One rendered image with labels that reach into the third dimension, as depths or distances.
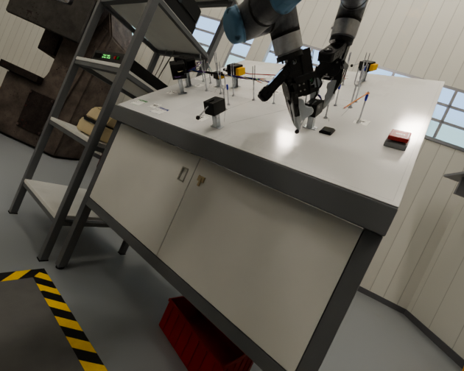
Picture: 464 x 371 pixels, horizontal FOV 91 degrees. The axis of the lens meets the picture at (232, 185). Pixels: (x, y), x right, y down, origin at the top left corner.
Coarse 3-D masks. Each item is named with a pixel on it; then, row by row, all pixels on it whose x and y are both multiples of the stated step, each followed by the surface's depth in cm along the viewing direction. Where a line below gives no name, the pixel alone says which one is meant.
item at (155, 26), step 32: (128, 0) 122; (160, 0) 112; (224, 0) 150; (160, 32) 147; (96, 64) 124; (128, 64) 111; (64, 96) 141; (64, 128) 128; (96, 128) 111; (32, 160) 140; (32, 192) 132; (64, 192) 147; (64, 224) 116; (96, 224) 130
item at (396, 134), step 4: (392, 132) 66; (396, 132) 66; (400, 132) 66; (404, 132) 66; (408, 132) 66; (388, 136) 66; (392, 136) 65; (396, 136) 64; (400, 136) 64; (404, 136) 64; (408, 136) 64; (392, 140) 66; (396, 140) 65; (400, 140) 64; (404, 140) 63; (408, 140) 63
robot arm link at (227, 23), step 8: (232, 8) 50; (240, 8) 50; (248, 8) 47; (224, 16) 53; (232, 16) 50; (240, 16) 50; (248, 16) 48; (224, 24) 54; (232, 24) 52; (240, 24) 51; (248, 24) 50; (256, 24) 49; (272, 24) 50; (232, 32) 53; (240, 32) 52; (248, 32) 53; (256, 32) 52; (264, 32) 56; (232, 40) 55; (240, 40) 54
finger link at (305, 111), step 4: (300, 100) 65; (300, 104) 65; (304, 104) 66; (292, 108) 66; (300, 108) 66; (304, 108) 66; (308, 108) 66; (312, 108) 66; (292, 112) 67; (300, 112) 67; (304, 112) 67; (308, 112) 67; (312, 112) 67; (300, 116) 67; (304, 116) 67; (308, 116) 67; (296, 120) 67; (300, 120) 67; (296, 124) 69
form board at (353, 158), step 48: (144, 96) 116; (192, 96) 111; (240, 96) 107; (336, 96) 100; (384, 96) 97; (432, 96) 94; (240, 144) 73; (288, 144) 71; (336, 144) 70; (384, 192) 52
